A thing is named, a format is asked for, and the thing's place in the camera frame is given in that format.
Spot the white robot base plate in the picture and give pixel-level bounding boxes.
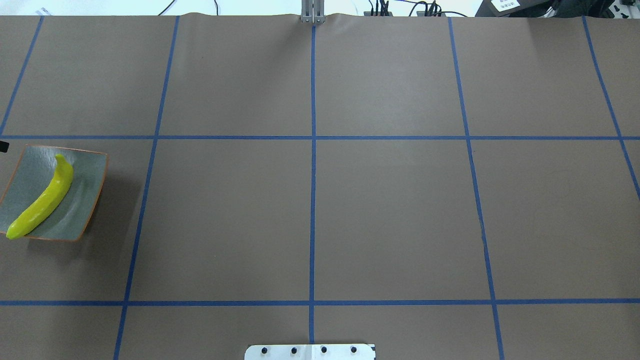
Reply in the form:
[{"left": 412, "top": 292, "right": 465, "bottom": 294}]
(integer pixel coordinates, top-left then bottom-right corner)
[{"left": 244, "top": 343, "right": 377, "bottom": 360}]

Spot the black box with label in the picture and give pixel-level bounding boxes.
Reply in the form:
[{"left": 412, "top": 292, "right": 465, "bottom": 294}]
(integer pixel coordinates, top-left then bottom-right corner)
[{"left": 474, "top": 0, "right": 554, "bottom": 18}]

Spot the grey square plate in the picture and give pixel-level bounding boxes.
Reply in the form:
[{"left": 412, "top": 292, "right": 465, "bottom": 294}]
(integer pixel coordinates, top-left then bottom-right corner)
[{"left": 1, "top": 144, "right": 109, "bottom": 242}]

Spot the aluminium frame post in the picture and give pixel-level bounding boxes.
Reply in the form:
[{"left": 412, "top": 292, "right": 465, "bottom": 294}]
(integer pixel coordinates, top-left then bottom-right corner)
[{"left": 300, "top": 0, "right": 326, "bottom": 26}]

